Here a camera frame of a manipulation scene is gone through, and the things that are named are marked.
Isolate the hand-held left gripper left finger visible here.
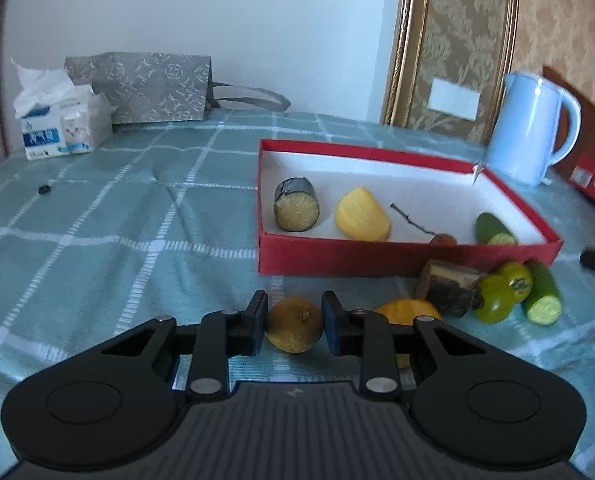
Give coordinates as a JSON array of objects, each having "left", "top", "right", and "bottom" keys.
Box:
[{"left": 100, "top": 290, "right": 269, "bottom": 402}]

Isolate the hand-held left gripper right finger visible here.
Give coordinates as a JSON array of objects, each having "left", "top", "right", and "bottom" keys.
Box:
[{"left": 321, "top": 290, "right": 483, "bottom": 402}]

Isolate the round yellow-brown longan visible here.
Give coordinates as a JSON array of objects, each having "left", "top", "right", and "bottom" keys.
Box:
[{"left": 266, "top": 296, "right": 325, "bottom": 355}]

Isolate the cucumber piece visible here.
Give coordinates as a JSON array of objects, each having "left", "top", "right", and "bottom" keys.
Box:
[
  {"left": 475, "top": 211, "right": 518, "bottom": 246},
  {"left": 522, "top": 260, "right": 563, "bottom": 326}
]

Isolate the yellow ribbed fruit piece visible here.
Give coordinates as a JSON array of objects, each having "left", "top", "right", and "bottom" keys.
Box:
[
  {"left": 335, "top": 187, "right": 393, "bottom": 242},
  {"left": 375, "top": 298, "right": 443, "bottom": 368}
]

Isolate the round green fruit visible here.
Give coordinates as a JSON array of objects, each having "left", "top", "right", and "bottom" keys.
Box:
[
  {"left": 475, "top": 274, "right": 518, "bottom": 324},
  {"left": 497, "top": 261, "right": 535, "bottom": 303}
]

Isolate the brown longan with twig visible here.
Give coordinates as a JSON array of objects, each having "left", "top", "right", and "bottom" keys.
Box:
[{"left": 391, "top": 203, "right": 458, "bottom": 246}]

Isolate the red shallow cardboard box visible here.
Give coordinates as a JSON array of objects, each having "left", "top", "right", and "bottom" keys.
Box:
[{"left": 257, "top": 139, "right": 564, "bottom": 277}]

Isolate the light blue electric kettle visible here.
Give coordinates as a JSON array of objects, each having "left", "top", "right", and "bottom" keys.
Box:
[{"left": 486, "top": 71, "right": 582, "bottom": 187}]

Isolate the green checked tablecloth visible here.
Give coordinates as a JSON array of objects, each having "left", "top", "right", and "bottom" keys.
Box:
[{"left": 0, "top": 110, "right": 595, "bottom": 480}]

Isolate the grey patterned gift bag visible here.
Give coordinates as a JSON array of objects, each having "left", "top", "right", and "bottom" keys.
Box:
[{"left": 64, "top": 51, "right": 291, "bottom": 125}]

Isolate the white tissue pack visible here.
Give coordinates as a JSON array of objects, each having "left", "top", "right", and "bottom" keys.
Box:
[{"left": 11, "top": 57, "right": 113, "bottom": 162}]

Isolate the white wall switch panel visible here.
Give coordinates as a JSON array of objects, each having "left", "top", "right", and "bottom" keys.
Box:
[{"left": 430, "top": 77, "right": 481, "bottom": 122}]

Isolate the gold ornate wall frame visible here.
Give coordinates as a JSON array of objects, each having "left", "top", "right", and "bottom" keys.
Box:
[{"left": 382, "top": 0, "right": 521, "bottom": 128}]

